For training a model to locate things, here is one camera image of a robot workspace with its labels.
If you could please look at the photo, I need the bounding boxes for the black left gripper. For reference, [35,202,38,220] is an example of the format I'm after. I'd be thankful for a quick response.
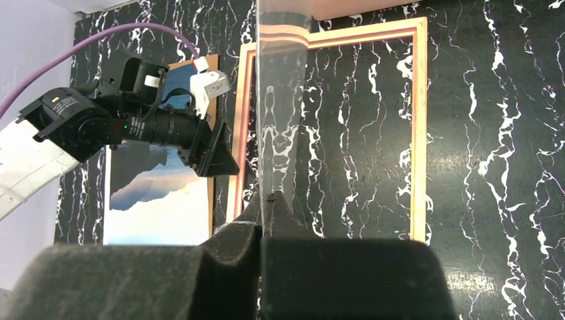
[93,57,239,177]

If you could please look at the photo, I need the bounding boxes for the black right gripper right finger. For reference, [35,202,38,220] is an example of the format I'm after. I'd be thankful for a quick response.
[261,191,456,319]

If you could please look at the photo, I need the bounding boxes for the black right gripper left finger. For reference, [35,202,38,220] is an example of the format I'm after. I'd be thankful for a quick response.
[1,196,261,319]

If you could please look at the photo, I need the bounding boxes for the blue sky landscape photo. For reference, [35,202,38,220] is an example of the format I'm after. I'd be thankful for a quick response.
[102,61,212,247]

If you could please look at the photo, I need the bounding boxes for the pink wooden picture frame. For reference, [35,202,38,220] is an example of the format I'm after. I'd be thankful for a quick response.
[226,17,428,243]

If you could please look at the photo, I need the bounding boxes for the clear acrylic sheet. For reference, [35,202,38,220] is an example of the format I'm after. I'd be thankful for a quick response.
[255,1,312,233]

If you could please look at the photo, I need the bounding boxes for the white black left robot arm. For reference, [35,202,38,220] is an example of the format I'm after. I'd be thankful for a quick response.
[1,57,239,217]

